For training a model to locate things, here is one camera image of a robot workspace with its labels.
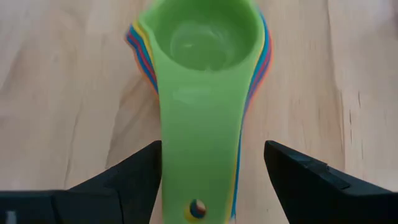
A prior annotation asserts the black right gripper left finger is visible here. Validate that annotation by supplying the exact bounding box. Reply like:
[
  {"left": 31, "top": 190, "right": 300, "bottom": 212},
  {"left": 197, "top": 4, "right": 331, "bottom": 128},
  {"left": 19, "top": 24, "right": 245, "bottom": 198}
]
[{"left": 0, "top": 140, "right": 163, "bottom": 224}]

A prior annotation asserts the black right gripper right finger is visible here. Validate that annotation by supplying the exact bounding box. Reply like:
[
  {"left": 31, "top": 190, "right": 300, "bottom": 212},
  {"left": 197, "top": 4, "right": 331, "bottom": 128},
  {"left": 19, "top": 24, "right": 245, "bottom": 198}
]
[{"left": 263, "top": 140, "right": 398, "bottom": 224}]

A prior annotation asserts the green measuring cup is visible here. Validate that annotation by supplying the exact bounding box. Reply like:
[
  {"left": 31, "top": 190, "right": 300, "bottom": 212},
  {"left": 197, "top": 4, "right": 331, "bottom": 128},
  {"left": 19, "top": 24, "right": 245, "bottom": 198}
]
[{"left": 137, "top": 0, "right": 266, "bottom": 224}]

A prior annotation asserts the teal measuring cup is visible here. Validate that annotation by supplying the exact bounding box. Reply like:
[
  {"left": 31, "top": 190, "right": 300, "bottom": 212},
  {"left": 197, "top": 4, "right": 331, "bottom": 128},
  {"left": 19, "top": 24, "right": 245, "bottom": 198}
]
[{"left": 127, "top": 24, "right": 271, "bottom": 219}]

